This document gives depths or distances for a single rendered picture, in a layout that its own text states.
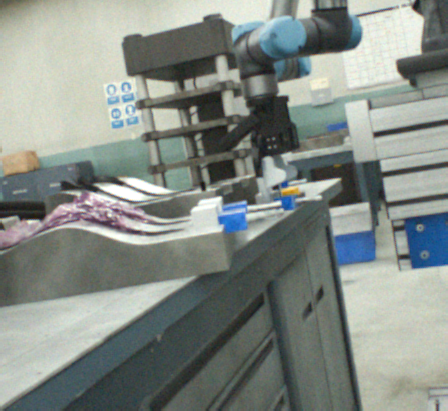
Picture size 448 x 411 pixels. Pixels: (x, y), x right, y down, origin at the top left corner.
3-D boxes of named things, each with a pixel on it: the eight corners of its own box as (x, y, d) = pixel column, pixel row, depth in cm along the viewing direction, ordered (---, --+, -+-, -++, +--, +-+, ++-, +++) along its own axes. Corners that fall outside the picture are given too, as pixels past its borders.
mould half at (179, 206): (263, 214, 137) (252, 154, 137) (223, 238, 113) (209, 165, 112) (76, 240, 155) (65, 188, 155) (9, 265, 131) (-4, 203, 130)
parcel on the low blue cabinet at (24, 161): (42, 169, 840) (38, 149, 838) (28, 171, 808) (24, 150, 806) (16, 174, 852) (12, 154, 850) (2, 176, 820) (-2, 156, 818)
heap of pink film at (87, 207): (162, 220, 106) (153, 176, 106) (143, 237, 88) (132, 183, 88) (20, 246, 108) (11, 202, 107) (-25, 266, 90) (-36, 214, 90)
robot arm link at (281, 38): (319, 10, 114) (291, 24, 124) (266, 14, 110) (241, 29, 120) (327, 51, 115) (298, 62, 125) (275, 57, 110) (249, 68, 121)
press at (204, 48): (295, 225, 662) (259, 34, 651) (266, 257, 514) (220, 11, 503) (212, 237, 688) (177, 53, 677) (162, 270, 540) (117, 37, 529)
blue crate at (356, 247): (377, 248, 461) (372, 220, 459) (376, 261, 421) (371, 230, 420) (298, 259, 477) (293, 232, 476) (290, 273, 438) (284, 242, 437)
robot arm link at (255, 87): (234, 81, 124) (248, 82, 132) (238, 103, 125) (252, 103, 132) (269, 73, 121) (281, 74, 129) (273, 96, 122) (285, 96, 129)
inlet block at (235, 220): (286, 227, 93) (279, 191, 93) (287, 231, 88) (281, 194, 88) (200, 242, 94) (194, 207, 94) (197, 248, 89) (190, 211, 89)
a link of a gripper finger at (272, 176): (286, 198, 120) (282, 152, 122) (257, 202, 122) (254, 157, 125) (291, 200, 123) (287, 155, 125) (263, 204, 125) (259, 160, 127)
